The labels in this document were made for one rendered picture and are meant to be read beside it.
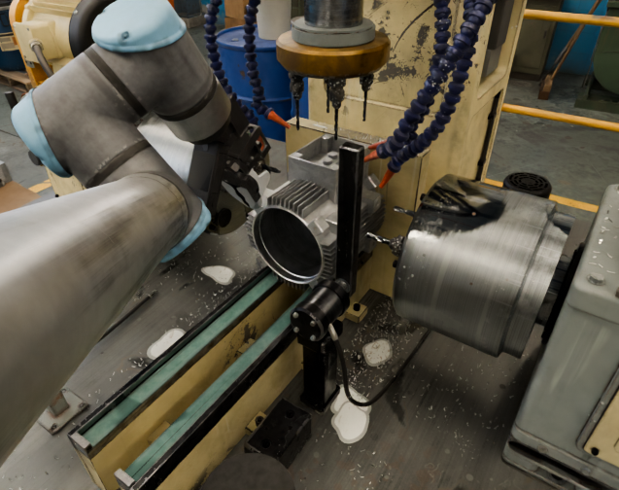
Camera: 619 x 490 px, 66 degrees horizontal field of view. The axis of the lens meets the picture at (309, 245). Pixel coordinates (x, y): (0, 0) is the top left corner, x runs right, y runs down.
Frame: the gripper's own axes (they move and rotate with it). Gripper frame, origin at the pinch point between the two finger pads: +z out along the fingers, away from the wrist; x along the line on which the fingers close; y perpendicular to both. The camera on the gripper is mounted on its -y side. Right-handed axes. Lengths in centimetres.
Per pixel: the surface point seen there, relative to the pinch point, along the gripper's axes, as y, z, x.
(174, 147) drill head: 5.0, -2.3, 21.4
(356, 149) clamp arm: 6.7, -15.0, -20.5
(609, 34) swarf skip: 334, 247, -19
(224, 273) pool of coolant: -7.4, 28.5, 17.8
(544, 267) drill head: 5.7, -1.2, -45.6
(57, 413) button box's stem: -45.3, 5.5, 15.3
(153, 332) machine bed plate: -26.7, 17.6, 17.4
